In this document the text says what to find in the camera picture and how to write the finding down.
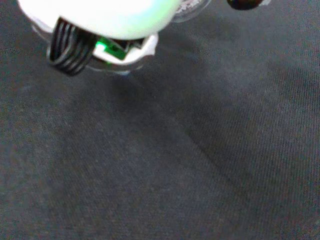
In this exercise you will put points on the black cloth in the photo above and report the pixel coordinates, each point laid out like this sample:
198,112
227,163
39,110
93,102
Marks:
160,150

